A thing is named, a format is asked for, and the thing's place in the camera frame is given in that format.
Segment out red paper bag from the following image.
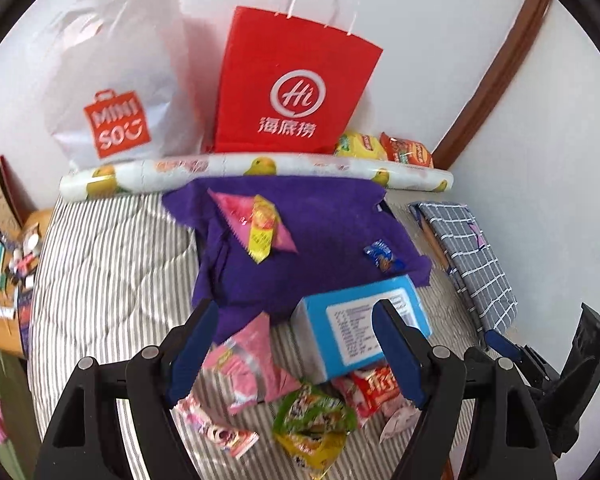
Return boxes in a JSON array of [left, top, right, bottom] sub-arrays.
[[212, 0, 385, 155]]

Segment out yellow chip bag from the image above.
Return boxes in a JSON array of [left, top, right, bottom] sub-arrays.
[[334, 131, 390, 162]]

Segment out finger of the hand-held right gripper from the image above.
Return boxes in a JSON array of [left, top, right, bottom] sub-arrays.
[[560, 302, 600, 396], [484, 329, 563, 392]]

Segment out purple cloth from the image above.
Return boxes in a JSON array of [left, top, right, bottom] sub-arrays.
[[161, 172, 432, 346]]

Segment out white plastic shopping bag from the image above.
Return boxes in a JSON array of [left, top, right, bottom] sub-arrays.
[[27, 0, 206, 171]]

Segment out mustard yellow snack packet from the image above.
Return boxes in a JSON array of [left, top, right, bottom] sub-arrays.
[[274, 427, 348, 472]]

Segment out pink peach snack packet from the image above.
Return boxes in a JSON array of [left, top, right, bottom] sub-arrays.
[[201, 312, 302, 416]]

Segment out small blue cookie packet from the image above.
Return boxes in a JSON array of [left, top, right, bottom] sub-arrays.
[[364, 239, 406, 273]]

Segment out red white snack packet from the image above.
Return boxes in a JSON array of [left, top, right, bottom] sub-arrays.
[[331, 365, 421, 433]]

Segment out wooden desk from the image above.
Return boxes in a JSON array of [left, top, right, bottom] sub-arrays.
[[0, 207, 56, 358]]

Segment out striped bedsheet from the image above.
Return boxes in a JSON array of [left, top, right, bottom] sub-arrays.
[[27, 192, 481, 480]]

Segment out yellow candy packet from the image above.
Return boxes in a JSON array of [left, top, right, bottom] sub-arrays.
[[246, 195, 283, 266]]

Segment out light blue box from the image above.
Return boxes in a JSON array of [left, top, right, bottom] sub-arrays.
[[291, 275, 433, 385]]

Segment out red chip bag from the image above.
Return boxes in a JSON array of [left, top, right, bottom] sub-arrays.
[[379, 131, 435, 170]]

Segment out red framed box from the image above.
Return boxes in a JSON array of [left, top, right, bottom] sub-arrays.
[[0, 155, 38, 231]]

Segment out pink white snack packet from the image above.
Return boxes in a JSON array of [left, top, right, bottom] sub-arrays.
[[174, 392, 260, 460]]

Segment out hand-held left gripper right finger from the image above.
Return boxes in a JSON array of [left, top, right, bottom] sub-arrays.
[[371, 299, 551, 480]]

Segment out brown wooden door frame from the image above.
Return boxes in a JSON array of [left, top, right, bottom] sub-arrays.
[[432, 0, 552, 170]]

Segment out pink zigzag edge snack packet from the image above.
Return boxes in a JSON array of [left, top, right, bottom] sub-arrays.
[[207, 189, 300, 256]]

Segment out green snack packet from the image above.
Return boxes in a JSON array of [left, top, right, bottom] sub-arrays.
[[272, 384, 358, 436]]

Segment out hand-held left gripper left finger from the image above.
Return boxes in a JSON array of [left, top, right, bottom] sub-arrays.
[[34, 299, 220, 480]]

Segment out dark blue book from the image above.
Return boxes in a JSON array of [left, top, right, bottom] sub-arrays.
[[16, 287, 33, 356]]

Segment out grey checked pillow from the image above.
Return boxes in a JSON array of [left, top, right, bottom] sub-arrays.
[[409, 201, 518, 333]]

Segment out fruit print paper roll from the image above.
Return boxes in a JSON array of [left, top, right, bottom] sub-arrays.
[[59, 154, 453, 200]]

